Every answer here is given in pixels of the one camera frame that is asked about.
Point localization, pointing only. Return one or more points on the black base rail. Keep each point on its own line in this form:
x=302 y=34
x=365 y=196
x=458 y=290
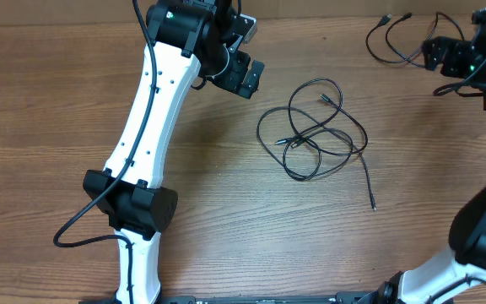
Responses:
x=342 y=297

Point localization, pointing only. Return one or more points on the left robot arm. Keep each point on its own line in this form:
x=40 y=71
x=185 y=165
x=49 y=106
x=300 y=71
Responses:
x=186 y=41

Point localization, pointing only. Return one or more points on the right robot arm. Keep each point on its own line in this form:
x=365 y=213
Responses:
x=462 y=264

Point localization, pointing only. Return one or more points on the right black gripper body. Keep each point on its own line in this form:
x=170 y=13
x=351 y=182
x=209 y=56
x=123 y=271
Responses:
x=459 y=62

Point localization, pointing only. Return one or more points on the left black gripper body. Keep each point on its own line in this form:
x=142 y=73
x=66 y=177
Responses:
x=230 y=78

